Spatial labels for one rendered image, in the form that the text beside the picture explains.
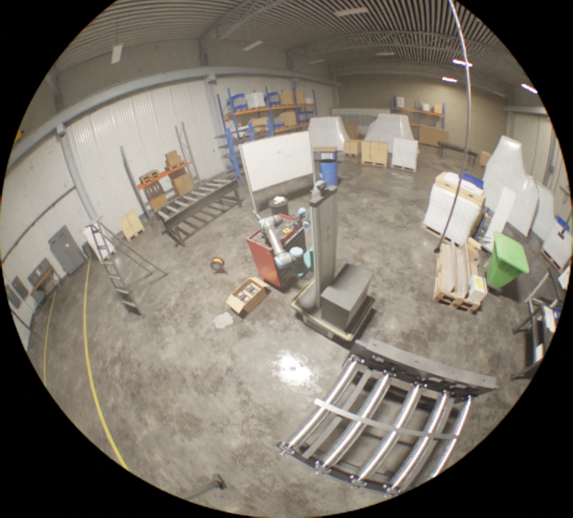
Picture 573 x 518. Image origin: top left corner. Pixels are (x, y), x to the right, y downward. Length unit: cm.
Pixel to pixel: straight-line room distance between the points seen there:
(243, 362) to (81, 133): 968
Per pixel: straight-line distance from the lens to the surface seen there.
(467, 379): 162
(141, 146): 947
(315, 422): 149
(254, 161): 442
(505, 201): 452
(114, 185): 937
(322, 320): 231
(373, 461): 163
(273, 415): 245
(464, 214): 418
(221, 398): 266
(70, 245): 958
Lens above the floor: 240
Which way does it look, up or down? 35 degrees down
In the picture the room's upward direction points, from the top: 10 degrees counter-clockwise
